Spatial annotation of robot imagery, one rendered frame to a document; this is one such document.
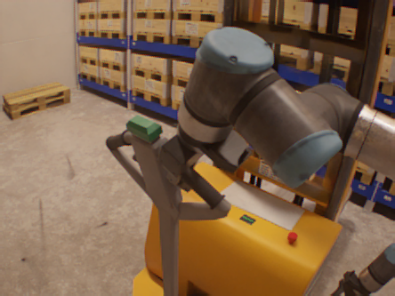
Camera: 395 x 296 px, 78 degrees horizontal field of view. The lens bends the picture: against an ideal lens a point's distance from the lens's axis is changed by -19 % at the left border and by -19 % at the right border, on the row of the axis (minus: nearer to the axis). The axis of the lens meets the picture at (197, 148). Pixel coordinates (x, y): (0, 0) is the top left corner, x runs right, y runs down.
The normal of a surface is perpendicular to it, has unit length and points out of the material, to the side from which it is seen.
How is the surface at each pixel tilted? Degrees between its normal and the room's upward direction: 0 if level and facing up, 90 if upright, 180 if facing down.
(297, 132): 52
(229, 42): 28
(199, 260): 74
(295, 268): 45
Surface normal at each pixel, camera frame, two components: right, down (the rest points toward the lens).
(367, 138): -0.59, 0.09
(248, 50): 0.19, -0.57
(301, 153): -0.39, 0.07
